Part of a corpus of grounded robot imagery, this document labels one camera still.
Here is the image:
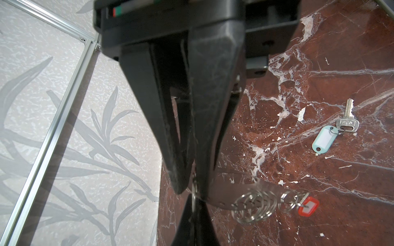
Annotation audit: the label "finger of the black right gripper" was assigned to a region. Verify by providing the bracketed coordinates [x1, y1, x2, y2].
[181, 20, 246, 199]
[119, 43, 195, 194]

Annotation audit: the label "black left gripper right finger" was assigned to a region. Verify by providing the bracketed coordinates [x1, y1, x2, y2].
[195, 199, 220, 246]

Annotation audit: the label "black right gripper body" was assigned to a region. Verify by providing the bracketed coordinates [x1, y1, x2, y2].
[92, 1, 301, 79]

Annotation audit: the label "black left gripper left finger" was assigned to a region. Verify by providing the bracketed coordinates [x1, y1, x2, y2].
[171, 194, 195, 246]

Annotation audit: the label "key with red tag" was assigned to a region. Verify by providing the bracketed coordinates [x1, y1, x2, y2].
[296, 196, 320, 217]

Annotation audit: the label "key with light tag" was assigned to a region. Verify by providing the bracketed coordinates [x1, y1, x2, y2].
[312, 98, 360, 154]

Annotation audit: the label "aluminium frame profiles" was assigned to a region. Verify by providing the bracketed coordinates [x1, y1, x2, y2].
[1, 1, 97, 246]

